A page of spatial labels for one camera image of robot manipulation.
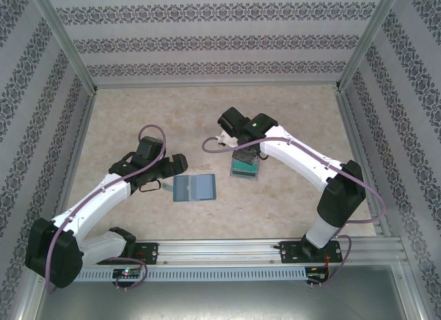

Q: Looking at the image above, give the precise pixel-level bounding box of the dark card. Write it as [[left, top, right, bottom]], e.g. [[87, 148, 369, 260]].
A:
[[233, 149, 258, 165]]

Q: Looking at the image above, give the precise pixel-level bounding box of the blue card holder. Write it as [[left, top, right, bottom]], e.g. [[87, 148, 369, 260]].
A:
[[163, 174, 218, 203]]

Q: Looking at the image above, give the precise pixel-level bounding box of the clear plastic card box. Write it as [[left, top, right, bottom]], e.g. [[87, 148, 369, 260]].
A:
[[228, 150, 260, 181]]

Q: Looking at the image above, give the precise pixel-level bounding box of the green VIP card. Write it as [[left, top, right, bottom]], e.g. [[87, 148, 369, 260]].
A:
[[230, 161, 258, 178]]

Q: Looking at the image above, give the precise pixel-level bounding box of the left small circuit board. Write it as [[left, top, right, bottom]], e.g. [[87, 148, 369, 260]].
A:
[[112, 268, 143, 279]]

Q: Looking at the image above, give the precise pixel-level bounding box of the grey metal panel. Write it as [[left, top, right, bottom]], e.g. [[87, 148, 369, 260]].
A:
[[13, 263, 428, 320]]

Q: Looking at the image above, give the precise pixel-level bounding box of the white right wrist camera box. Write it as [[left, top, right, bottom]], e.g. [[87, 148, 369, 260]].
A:
[[215, 132, 236, 149]]

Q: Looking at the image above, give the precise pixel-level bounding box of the thin black left gripper wire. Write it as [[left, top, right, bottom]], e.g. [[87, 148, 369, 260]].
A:
[[139, 179, 163, 194]]

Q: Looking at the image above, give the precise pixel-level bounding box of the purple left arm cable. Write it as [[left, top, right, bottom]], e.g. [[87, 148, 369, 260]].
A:
[[44, 125, 167, 295]]

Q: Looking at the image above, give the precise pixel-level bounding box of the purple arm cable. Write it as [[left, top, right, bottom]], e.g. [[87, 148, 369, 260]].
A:
[[44, 125, 167, 295], [201, 136, 387, 288]]

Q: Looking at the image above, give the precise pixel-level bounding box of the aluminium side rail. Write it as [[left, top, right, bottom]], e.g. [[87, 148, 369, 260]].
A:
[[46, 90, 99, 241], [336, 88, 392, 238]]

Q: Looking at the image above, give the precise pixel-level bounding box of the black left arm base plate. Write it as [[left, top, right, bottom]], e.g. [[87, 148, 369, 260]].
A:
[[113, 242, 160, 266]]

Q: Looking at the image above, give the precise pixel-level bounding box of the aluminium mounting rail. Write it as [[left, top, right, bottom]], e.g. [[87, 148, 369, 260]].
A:
[[32, 237, 404, 266]]

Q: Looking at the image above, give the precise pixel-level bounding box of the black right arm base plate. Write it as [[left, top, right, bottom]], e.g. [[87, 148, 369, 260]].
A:
[[278, 240, 344, 265]]

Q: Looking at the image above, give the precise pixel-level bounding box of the slotted grey cable duct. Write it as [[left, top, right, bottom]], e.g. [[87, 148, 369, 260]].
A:
[[74, 266, 308, 283]]

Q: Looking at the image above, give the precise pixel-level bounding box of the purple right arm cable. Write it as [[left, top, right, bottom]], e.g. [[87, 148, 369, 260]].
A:
[[201, 136, 387, 288]]

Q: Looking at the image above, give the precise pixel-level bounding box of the aluminium frame post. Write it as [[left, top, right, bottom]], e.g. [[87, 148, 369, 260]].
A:
[[29, 0, 99, 93], [334, 0, 404, 92]]

